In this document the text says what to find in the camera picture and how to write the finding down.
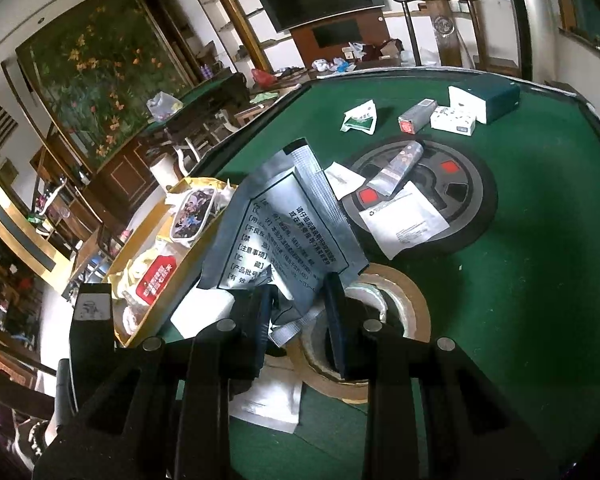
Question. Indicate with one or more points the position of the silver printed tube pack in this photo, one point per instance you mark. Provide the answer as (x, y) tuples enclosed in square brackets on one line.
[(389, 177)]

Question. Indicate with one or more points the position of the wooden chair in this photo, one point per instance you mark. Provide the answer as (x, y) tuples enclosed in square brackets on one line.
[(449, 40)]

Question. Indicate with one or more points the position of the flower painting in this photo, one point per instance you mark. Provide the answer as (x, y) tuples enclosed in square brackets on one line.
[(95, 68)]

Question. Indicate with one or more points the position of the white paper towel roll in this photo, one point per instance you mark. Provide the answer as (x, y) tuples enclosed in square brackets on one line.
[(165, 171)]

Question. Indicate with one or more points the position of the white blue medicine sachet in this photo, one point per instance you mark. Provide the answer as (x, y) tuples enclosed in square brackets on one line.
[(273, 400)]

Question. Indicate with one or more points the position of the red white wet wipes pack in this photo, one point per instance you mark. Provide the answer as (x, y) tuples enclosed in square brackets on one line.
[(147, 277)]

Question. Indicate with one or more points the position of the small white medicine box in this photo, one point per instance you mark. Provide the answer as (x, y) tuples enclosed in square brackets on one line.
[(452, 120)]

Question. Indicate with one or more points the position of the brown tv cabinet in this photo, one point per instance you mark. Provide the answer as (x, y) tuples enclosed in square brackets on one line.
[(326, 38)]

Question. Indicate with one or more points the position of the dark green white box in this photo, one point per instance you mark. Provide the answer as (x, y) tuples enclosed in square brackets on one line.
[(485, 98)]

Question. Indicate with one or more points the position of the white paper sheet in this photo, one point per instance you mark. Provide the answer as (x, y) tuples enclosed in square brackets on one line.
[(406, 221)]

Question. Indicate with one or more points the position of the red plastic bag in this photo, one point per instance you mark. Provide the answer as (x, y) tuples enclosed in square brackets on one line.
[(262, 78)]

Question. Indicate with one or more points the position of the clear plastic bag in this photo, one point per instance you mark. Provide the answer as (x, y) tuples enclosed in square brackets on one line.
[(162, 106)]

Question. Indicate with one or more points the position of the yellow cardboard box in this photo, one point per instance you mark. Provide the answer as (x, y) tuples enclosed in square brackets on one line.
[(134, 322)]

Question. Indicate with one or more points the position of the white green paper packet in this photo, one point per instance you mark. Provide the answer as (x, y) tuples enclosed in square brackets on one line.
[(362, 118)]

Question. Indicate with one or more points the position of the anime print pencil case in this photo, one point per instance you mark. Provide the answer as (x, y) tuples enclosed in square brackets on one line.
[(192, 216)]

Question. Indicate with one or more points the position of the red grey small box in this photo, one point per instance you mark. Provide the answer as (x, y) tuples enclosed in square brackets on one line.
[(417, 116)]

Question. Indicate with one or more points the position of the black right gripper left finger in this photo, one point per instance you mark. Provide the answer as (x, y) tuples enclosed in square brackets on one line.
[(162, 412)]

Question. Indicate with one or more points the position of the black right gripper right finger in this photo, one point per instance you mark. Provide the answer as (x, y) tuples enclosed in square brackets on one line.
[(432, 414)]

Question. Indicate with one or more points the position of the silver foil printed pouch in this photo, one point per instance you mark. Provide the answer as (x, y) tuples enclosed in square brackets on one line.
[(284, 227)]

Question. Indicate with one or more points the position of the yellow packing tape roll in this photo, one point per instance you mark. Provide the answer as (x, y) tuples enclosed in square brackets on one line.
[(332, 353)]

